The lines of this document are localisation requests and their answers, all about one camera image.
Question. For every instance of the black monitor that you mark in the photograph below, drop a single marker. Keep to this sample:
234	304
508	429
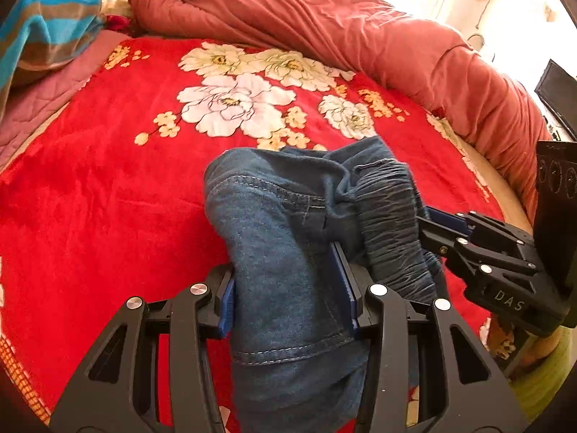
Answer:
556	94

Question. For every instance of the beige bed sheet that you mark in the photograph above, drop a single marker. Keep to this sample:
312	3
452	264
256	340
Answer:
500	176

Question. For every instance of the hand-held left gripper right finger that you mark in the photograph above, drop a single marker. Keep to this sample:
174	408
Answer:
345	279

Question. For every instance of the red floral blanket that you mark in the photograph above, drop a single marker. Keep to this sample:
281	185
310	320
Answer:
112	180

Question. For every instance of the green cloth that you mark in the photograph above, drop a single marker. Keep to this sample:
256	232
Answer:
541	374

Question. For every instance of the pale yellow cloth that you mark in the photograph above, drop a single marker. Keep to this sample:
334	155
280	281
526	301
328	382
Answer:
115	8

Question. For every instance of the brick red quilt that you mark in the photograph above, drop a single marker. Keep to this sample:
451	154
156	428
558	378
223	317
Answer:
315	13

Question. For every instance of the blue brown striped towel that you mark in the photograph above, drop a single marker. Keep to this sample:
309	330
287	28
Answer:
49	22

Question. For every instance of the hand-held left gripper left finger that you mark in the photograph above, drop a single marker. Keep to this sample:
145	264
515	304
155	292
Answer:
227	302

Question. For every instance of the blue denim pants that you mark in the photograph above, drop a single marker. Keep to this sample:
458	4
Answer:
288	252

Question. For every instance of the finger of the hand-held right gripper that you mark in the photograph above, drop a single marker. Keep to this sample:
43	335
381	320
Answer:
439	239
444	220

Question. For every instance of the pink quilted sheet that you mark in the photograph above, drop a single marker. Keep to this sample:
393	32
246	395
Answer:
40	99

